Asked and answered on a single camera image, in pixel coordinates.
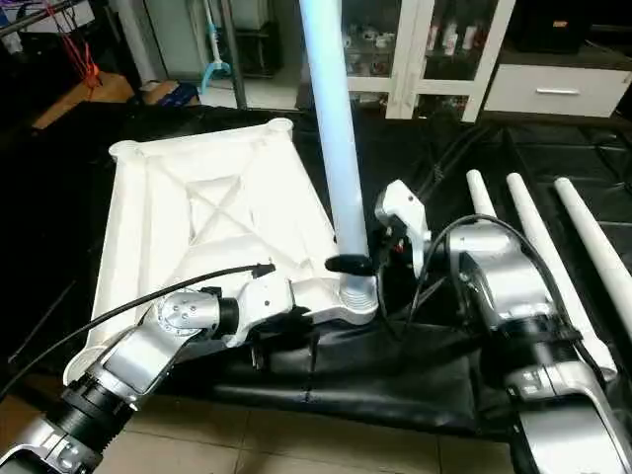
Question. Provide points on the white plastic table leg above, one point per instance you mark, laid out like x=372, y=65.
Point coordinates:
x=597, y=237
x=543, y=237
x=482, y=195
x=336, y=128

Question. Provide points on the white plastic table top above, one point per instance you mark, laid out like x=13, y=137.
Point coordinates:
x=178, y=217

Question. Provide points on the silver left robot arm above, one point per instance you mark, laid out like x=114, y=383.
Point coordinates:
x=138, y=355

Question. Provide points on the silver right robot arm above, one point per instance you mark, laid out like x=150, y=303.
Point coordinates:
x=509, y=291

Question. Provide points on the black work mat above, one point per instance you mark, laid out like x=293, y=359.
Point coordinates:
x=395, y=385

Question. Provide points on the white glass-door cabinet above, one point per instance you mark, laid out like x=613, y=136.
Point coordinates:
x=425, y=54

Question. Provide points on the white drawer unit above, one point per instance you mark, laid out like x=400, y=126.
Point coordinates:
x=558, y=91

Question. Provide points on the black speaker box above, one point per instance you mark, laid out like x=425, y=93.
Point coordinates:
x=548, y=25

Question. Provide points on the brown wooden desk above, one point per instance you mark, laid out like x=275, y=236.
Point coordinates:
x=84, y=101

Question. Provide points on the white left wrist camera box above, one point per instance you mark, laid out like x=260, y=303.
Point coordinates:
x=265, y=296

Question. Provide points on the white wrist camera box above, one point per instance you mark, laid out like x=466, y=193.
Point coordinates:
x=265, y=296
x=405, y=212

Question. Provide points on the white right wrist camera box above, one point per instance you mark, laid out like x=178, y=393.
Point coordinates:
x=405, y=212

